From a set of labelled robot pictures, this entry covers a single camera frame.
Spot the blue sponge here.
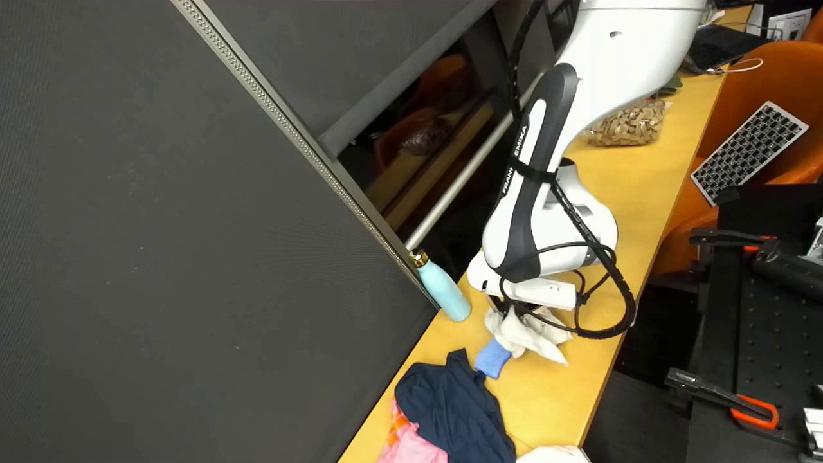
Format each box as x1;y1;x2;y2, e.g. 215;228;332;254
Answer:
474;336;514;380

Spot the white towel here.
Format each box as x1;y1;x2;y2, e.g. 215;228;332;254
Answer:
480;304;575;367

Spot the metal handrail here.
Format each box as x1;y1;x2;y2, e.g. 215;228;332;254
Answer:
404;125;518;252

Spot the light blue bottle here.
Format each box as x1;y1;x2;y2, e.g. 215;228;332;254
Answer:
412;249;475;325

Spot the aluminium blind edge bar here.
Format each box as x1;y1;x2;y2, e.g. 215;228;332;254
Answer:
169;0;433;270

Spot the navy blue cloth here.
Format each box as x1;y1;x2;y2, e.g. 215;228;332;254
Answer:
393;345;520;463

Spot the small dark grey blind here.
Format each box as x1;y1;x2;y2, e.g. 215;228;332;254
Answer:
203;0;500;158

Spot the pink cloth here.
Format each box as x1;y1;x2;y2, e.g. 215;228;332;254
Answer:
376;397;449;463

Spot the large dark grey blind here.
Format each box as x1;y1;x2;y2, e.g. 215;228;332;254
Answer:
0;0;443;463

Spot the clear bag of snacks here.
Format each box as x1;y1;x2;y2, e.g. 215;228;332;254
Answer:
584;96;671;150

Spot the cream white cloth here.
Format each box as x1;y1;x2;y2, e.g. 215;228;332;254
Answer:
518;444;595;463

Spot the black flat item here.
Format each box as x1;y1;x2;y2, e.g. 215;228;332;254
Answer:
684;23;767;71

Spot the black mounting stand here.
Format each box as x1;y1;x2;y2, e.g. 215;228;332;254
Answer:
684;183;823;463

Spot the orange chair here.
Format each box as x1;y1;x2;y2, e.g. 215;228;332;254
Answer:
654;37;823;279

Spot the grey window frame post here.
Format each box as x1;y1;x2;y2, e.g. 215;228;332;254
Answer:
491;0;560;150

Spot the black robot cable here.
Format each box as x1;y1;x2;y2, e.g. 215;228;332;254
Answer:
491;0;639;342

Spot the black clamp orange handle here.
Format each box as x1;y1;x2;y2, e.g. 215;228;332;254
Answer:
663;367;785;434

